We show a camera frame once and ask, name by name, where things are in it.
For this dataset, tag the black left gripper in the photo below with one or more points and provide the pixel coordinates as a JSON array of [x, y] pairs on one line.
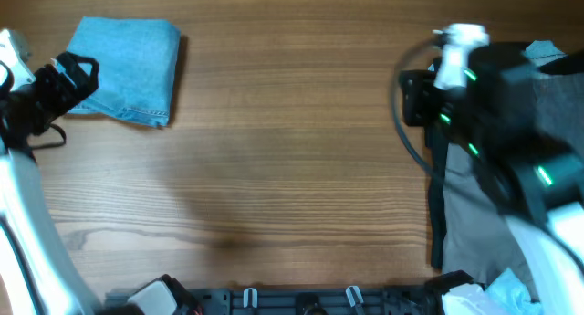
[[67, 98]]

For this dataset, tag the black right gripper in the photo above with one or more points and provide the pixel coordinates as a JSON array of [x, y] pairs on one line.
[[414, 97]]

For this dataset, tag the black garment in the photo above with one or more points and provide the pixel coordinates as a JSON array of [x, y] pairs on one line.
[[435, 192]]

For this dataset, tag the grey trousers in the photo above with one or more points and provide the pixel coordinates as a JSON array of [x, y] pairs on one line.
[[477, 240]]

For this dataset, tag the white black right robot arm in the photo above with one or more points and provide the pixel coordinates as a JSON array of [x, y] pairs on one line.
[[510, 162]]

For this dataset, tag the light blue cloth bottom right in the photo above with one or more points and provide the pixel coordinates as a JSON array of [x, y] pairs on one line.
[[508, 292]]

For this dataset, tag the light blue shirt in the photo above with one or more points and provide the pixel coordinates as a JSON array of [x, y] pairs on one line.
[[543, 52]]

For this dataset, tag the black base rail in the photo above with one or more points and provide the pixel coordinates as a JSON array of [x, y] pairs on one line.
[[350, 300]]

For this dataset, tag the light blue denim jeans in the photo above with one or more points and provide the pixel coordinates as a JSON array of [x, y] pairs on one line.
[[137, 63]]

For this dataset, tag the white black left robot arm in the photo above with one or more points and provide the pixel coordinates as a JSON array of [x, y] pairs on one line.
[[39, 275]]

